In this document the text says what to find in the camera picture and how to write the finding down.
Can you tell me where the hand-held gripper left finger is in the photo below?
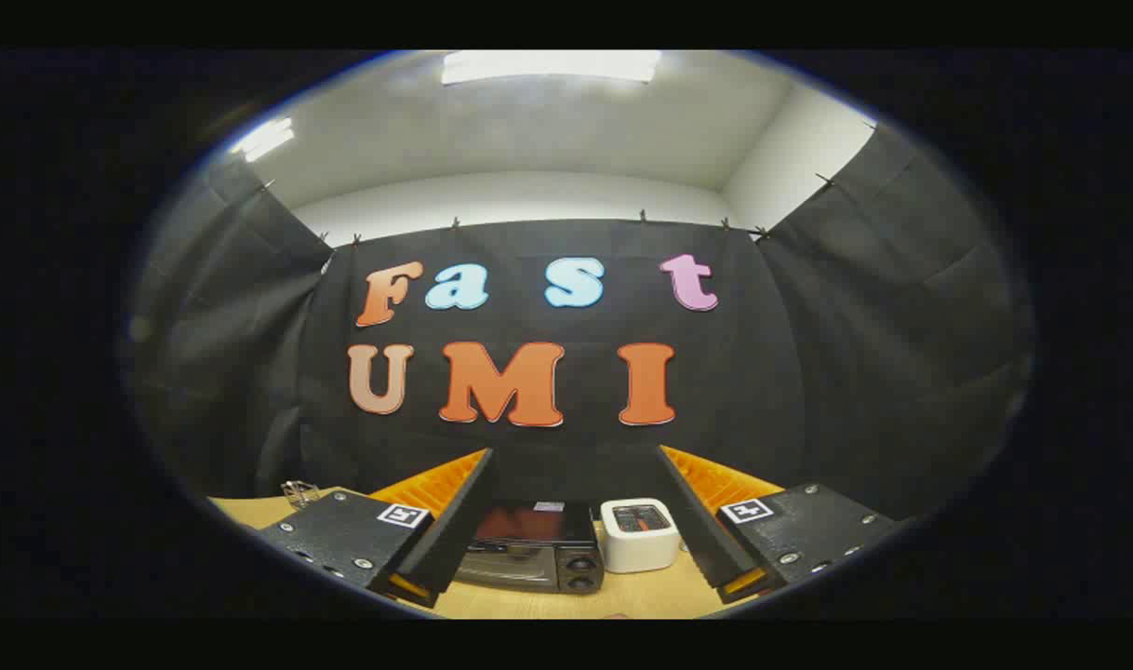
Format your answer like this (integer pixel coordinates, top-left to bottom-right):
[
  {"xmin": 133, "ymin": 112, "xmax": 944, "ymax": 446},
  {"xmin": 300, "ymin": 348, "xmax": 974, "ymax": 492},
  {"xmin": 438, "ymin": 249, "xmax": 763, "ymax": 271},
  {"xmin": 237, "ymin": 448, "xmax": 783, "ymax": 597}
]
[{"xmin": 250, "ymin": 447, "xmax": 499, "ymax": 611}]

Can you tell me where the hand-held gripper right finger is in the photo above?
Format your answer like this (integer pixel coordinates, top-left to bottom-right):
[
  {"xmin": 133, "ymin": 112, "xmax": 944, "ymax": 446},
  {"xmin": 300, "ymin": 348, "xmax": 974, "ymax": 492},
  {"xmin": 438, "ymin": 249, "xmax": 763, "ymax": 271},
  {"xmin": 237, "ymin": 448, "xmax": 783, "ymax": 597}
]
[{"xmin": 657, "ymin": 445, "xmax": 908, "ymax": 606}]

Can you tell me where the black toaster oven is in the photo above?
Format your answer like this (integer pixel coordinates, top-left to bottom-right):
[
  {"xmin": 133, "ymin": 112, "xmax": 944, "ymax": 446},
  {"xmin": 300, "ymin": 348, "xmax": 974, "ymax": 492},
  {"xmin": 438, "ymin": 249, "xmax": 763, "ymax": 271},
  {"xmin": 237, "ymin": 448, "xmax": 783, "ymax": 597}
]
[{"xmin": 454, "ymin": 500, "xmax": 606, "ymax": 595}]

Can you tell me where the white box appliance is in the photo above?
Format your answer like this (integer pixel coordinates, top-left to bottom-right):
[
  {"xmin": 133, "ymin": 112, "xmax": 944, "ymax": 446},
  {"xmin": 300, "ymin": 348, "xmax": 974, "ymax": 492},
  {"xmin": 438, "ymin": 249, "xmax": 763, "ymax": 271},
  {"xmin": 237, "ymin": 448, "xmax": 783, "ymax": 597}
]
[{"xmin": 600, "ymin": 498, "xmax": 682, "ymax": 574}]

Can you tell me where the black backdrop cloth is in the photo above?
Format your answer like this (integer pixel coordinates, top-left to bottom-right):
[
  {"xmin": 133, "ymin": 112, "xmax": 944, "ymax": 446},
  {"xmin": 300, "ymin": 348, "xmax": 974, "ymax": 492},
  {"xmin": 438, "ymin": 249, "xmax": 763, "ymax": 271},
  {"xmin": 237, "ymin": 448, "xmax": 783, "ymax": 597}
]
[{"xmin": 125, "ymin": 121, "xmax": 1037, "ymax": 522}]

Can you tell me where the ceiling light panel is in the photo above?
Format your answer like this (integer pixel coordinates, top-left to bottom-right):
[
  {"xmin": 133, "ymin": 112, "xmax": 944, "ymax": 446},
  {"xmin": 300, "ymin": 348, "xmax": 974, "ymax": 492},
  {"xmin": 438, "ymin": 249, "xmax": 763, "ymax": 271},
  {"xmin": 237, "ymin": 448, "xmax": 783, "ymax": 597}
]
[
  {"xmin": 229, "ymin": 117, "xmax": 297, "ymax": 164},
  {"xmin": 441, "ymin": 50, "xmax": 663, "ymax": 87}
]

